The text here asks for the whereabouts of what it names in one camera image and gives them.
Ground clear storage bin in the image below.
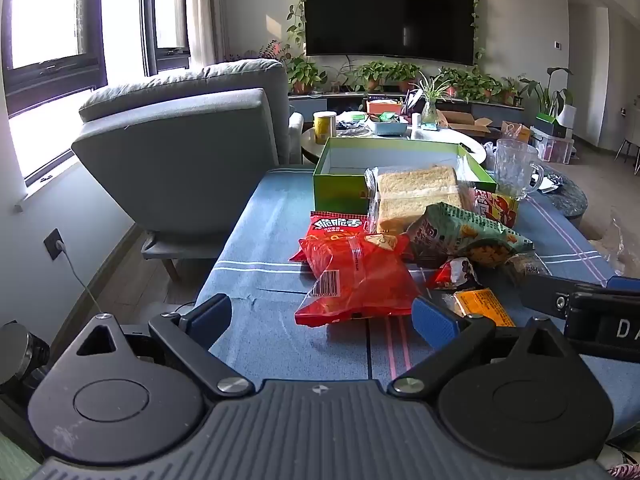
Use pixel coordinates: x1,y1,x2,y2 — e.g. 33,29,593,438
530,127,575,164

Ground tall plant in white pot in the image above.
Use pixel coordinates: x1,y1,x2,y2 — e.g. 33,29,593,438
519,67,577,131

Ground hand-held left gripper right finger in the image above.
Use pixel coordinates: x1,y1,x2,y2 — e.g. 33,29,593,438
388,295,577,398

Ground grey television cabinet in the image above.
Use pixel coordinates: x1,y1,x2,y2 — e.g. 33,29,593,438
287,91,527,127

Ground dark round object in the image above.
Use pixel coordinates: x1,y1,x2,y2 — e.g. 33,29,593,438
0,320,52,402

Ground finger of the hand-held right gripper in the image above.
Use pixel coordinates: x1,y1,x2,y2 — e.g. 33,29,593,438
606,274,640,294
519,270,609,318

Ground crumpled clear plastic sheet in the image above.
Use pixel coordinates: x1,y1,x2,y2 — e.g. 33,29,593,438
589,209,640,277

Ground round white table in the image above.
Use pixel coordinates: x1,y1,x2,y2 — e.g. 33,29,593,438
301,124,487,167

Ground row of potted plants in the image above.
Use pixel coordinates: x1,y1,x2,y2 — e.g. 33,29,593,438
286,55,524,106

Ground black framed window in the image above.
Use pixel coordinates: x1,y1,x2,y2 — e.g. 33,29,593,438
140,0,192,77
0,0,109,107

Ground beige curtain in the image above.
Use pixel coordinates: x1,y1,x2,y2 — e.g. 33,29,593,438
186,0,227,67

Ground spider plant in glass vase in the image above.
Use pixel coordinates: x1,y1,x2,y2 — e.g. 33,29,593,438
410,72,454,129

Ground dark round side table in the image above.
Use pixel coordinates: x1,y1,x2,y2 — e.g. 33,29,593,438
544,170,589,229

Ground grey armchair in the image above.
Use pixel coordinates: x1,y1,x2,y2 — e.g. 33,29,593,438
71,58,305,281

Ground orange box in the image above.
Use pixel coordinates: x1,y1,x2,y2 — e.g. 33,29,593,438
366,99,404,116

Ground small red black packet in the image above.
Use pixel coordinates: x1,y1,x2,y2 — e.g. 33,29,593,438
427,256,484,291

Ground metal leg chairs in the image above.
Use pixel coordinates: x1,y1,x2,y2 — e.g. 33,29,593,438
615,110,640,177

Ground sliced bread packet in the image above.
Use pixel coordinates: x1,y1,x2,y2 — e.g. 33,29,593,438
365,164,477,236

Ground light blue basket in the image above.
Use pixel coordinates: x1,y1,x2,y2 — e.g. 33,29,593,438
367,112,410,137

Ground green cardboard box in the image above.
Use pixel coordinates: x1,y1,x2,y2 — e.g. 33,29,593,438
313,137,498,216

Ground orange snack packet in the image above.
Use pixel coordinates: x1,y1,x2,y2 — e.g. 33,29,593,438
452,287,516,329

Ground white cable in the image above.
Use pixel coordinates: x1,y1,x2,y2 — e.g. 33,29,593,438
57,241,197,322

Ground red white chip packet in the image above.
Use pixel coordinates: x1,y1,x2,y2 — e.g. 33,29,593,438
310,211,372,242

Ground clear tray of small items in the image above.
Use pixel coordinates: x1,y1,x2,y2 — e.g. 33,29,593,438
336,112,371,137

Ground orange plastic bag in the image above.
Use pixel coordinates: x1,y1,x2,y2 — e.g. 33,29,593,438
501,121,532,144

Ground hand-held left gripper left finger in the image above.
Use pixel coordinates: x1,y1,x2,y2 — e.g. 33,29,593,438
70,293,256,402

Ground black wall television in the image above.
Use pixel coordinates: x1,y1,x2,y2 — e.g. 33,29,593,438
302,0,476,67

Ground open cardboard box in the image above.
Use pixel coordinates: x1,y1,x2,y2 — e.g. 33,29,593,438
437,110,494,136

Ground dark wall socket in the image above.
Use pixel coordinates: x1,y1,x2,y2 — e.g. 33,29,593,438
44,228,67,262

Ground large red snack bag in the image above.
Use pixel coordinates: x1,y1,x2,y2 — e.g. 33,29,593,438
290,233,422,329

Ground red yellow snack bag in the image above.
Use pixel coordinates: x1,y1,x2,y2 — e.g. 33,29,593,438
472,187,522,229

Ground yellow can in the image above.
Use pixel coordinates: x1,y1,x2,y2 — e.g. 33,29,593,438
313,111,338,146

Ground green black box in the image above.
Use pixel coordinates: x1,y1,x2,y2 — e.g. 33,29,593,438
535,114,569,139

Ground red flower decoration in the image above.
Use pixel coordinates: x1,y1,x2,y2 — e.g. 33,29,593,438
259,39,292,62

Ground green snack bag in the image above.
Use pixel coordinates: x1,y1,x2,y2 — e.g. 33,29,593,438
406,202,535,269

